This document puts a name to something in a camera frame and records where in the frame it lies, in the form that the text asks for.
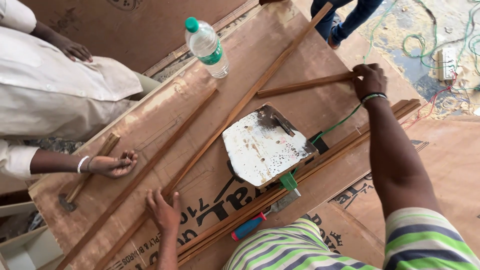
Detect tangle of coloured wires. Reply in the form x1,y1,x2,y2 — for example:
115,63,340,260
401,0,480,130

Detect long thin wooden strip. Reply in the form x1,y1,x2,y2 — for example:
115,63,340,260
93,2,334,270

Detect white wooden box frames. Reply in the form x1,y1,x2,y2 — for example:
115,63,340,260
0,202,73,270

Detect person's right hand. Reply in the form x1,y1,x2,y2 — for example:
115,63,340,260
352,63,388,101

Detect person's left hand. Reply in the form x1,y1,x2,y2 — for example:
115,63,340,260
145,187,182,234

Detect white bracelet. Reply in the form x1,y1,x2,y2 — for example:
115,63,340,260
77,155,91,174

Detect hammer with wooden handle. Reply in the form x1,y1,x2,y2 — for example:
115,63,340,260
58,132,121,213

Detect chisel with red blue handle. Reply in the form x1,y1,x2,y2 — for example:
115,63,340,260
231,188,301,242

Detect long wide wooden strip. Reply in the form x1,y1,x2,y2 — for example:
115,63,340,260
55,88,219,270

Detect green cable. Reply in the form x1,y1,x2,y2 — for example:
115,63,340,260
290,0,398,177

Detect large printed plywood sheet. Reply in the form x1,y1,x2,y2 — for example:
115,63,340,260
28,0,426,270

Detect short wooden strip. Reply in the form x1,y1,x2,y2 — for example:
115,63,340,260
256,71,358,99

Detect bundle of wooden strips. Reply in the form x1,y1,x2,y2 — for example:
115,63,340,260
144,98,422,269

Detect beaded wristband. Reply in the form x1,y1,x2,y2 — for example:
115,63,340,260
361,92,388,106

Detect person's striped shirt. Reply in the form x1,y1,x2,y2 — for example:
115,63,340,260
223,207,480,270

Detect plywood sheet with black lettering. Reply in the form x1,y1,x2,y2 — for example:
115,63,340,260
300,116,480,270

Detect clear plastic water bottle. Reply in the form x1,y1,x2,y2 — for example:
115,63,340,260
184,16,230,79

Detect green plastic plug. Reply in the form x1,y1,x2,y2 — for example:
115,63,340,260
279,172,299,192

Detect white electric socket board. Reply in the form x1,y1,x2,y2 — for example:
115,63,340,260
437,47,458,82

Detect white-topped inverted saw board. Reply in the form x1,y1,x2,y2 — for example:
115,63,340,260
222,102,330,190

